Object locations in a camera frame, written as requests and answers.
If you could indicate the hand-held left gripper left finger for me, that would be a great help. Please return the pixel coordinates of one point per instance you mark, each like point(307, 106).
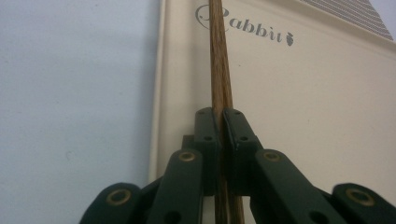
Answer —
point(208, 149)

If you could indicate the striped woven placemat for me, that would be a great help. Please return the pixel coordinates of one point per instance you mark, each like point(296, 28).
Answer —
point(351, 15)

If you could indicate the beige tray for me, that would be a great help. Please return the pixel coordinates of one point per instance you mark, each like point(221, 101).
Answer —
point(311, 109)

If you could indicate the brown wooden chopstick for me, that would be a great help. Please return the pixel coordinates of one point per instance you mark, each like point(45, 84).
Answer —
point(228, 93)
point(216, 62)

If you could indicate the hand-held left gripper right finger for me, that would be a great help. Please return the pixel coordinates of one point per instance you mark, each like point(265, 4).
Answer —
point(241, 146)

